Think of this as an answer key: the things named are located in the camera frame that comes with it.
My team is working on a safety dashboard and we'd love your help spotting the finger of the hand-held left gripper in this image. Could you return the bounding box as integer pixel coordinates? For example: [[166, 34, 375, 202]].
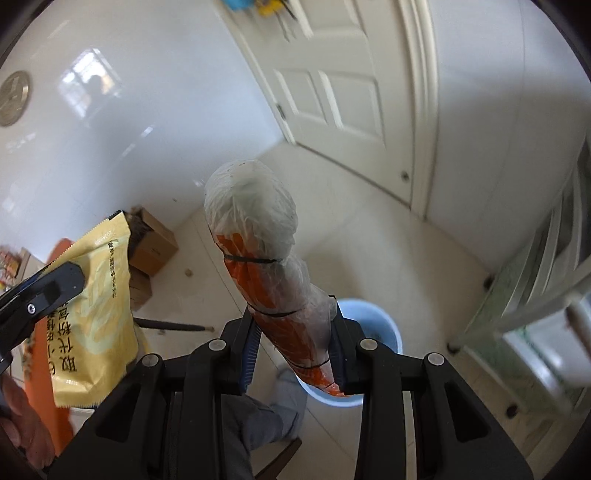
[[0, 261, 88, 347]]

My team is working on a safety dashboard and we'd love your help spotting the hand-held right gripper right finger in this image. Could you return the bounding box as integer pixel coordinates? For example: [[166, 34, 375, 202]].
[[325, 305, 536, 480]]

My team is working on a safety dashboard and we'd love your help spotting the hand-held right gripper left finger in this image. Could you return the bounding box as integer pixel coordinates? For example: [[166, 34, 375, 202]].
[[46, 307, 259, 480]]

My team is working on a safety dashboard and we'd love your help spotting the blue plastic trash bin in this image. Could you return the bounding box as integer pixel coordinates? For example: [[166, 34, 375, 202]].
[[295, 298, 403, 408]]

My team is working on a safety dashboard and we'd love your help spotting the yellow packet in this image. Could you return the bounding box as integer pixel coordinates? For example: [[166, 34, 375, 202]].
[[48, 210, 139, 409]]

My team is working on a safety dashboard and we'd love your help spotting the orange white plastic wrapper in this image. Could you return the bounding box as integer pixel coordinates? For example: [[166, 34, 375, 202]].
[[203, 158, 347, 400]]

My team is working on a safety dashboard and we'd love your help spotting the person's left hand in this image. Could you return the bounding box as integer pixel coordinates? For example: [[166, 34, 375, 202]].
[[0, 374, 56, 469]]

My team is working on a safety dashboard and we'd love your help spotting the person's grey trouser leg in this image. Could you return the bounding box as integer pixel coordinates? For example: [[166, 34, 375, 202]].
[[222, 369, 308, 480]]

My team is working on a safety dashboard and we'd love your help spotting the thin black rod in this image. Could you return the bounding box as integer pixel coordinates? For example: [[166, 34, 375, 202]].
[[133, 318, 214, 333]]

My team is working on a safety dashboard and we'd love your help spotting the brown cardboard box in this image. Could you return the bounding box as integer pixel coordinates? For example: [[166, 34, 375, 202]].
[[127, 206, 179, 278]]

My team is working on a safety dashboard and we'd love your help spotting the orange round table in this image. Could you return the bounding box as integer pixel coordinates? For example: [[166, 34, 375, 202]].
[[21, 237, 77, 457]]

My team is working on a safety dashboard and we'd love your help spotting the pale green metal rack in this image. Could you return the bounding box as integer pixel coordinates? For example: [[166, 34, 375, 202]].
[[448, 138, 591, 421]]

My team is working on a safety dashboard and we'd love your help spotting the round metal vent cover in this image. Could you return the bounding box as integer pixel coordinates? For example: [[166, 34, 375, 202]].
[[0, 71, 32, 127]]

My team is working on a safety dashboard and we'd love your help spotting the white panel door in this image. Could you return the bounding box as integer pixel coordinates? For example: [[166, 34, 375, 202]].
[[222, 0, 439, 217]]

